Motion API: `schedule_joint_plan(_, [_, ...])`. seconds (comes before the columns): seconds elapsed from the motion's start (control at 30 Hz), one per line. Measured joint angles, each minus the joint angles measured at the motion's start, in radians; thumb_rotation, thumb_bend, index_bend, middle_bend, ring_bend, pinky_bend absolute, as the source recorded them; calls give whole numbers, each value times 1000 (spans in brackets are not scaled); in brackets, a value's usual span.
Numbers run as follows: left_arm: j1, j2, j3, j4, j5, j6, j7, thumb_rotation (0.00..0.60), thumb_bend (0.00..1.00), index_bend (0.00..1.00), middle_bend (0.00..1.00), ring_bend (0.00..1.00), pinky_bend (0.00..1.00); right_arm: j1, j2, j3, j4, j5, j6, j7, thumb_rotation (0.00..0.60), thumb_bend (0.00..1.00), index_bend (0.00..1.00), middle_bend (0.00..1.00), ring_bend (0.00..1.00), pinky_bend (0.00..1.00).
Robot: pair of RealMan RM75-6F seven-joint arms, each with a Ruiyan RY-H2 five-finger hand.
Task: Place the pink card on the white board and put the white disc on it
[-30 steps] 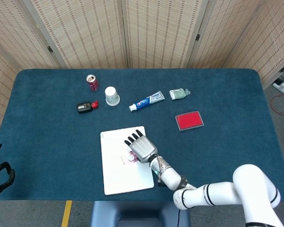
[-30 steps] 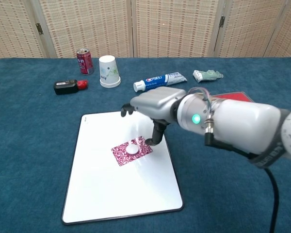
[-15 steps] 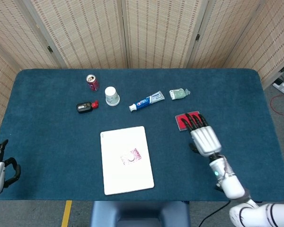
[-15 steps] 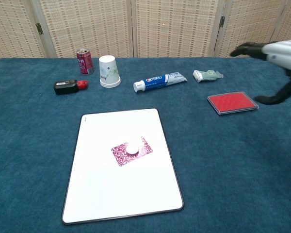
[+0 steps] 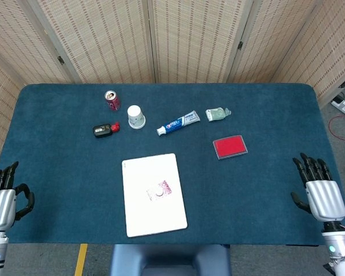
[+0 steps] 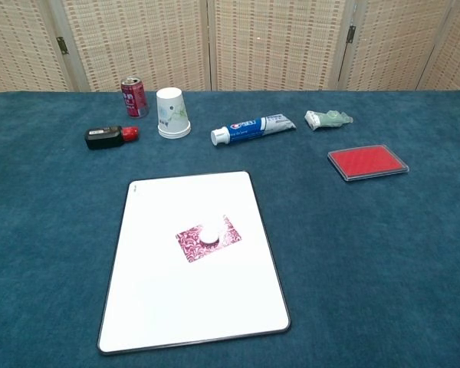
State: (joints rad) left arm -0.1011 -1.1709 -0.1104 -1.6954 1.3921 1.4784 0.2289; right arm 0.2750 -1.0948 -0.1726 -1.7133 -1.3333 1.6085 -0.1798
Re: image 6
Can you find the small white round cap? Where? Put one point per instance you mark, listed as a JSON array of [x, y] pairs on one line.
[[209, 234]]

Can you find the white rectangular board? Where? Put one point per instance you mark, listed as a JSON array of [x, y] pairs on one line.
[[191, 299]]

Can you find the pink patterned card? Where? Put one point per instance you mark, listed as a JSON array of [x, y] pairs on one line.
[[193, 247]]

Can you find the black ink bottle red cap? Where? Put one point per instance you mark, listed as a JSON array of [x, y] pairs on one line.
[[103, 137]]

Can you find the small green bottle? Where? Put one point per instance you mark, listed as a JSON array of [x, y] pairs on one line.
[[326, 119]]

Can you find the bamboo folding screen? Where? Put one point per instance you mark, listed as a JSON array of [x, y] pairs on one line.
[[138, 42]]

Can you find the upturned white paper cup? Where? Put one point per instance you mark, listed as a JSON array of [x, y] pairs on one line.
[[171, 113]]

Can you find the red soda can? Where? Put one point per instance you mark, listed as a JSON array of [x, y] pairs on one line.
[[134, 99]]

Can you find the red ink pad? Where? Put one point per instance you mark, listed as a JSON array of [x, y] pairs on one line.
[[368, 161]]

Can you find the dark blue table cloth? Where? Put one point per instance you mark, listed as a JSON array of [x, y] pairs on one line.
[[42, 230]]

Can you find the blue white toothpaste tube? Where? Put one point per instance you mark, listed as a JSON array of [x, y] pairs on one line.
[[249, 128]]

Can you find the black screen hinge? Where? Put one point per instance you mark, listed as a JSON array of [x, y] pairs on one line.
[[351, 33], [63, 45]]

